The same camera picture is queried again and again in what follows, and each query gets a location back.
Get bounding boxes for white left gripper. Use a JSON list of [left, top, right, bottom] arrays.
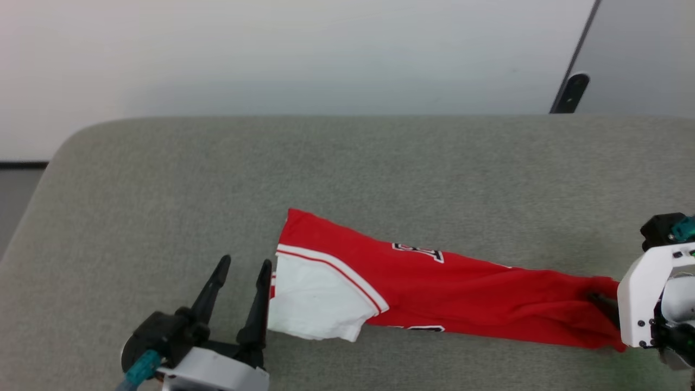
[[161, 255, 274, 391]]

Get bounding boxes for teal camera cable plug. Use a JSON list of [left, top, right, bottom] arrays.
[[115, 350, 163, 391], [672, 216, 695, 243]]

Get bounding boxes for teal left camera cable plug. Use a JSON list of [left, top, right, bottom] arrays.
[[115, 350, 163, 391]]

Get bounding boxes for grey door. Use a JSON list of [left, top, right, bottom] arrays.
[[548, 0, 695, 118]]

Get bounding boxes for teal right camera cable plug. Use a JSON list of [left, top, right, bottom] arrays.
[[672, 216, 695, 243]]

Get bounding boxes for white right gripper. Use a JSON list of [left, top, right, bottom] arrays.
[[589, 243, 695, 349]]

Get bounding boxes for red and white jersey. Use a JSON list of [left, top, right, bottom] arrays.
[[267, 208, 629, 353]]

